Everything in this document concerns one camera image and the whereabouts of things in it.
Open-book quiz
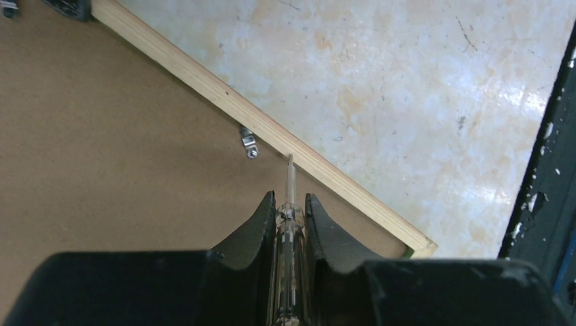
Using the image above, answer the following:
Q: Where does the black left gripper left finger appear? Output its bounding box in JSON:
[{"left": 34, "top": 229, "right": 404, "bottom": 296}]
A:
[{"left": 4, "top": 191, "right": 276, "bottom": 325}]

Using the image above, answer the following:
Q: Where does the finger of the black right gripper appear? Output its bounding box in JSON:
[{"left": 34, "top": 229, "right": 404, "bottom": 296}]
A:
[{"left": 43, "top": 0, "right": 92, "bottom": 22}]

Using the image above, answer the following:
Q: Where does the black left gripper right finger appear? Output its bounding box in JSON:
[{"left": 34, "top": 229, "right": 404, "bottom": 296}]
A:
[{"left": 305, "top": 194, "right": 569, "bottom": 325}]

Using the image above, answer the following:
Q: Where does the clear handle screwdriver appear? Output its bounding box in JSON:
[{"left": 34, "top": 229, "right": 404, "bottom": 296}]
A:
[{"left": 266, "top": 154, "right": 310, "bottom": 325}]

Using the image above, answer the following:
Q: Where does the green wooden picture frame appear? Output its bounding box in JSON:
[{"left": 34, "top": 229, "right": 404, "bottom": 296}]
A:
[{"left": 94, "top": 1, "right": 437, "bottom": 258}]

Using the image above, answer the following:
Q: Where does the brown frame backing board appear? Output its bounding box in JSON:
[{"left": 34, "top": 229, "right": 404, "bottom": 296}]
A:
[{"left": 0, "top": 0, "right": 408, "bottom": 316}]

